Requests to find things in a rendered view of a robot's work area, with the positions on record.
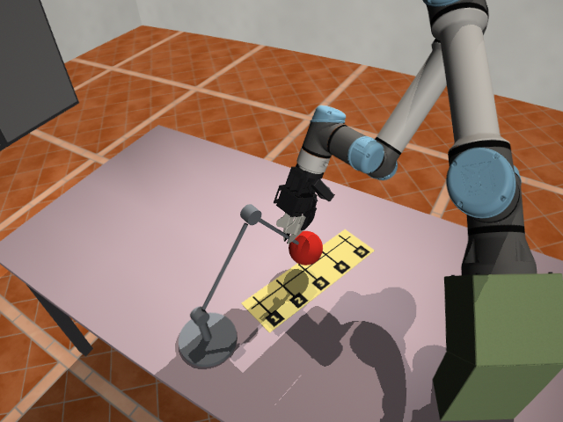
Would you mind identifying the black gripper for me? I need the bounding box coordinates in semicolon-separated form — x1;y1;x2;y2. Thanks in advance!
274;164;324;244

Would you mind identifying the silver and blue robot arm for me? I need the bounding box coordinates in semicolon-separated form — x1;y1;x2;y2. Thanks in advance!
296;0;537;275

